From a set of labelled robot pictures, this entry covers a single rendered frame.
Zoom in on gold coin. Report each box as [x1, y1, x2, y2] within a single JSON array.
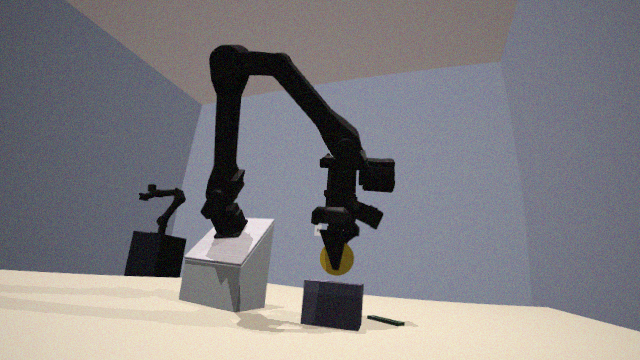
[[320, 243, 354, 276]]

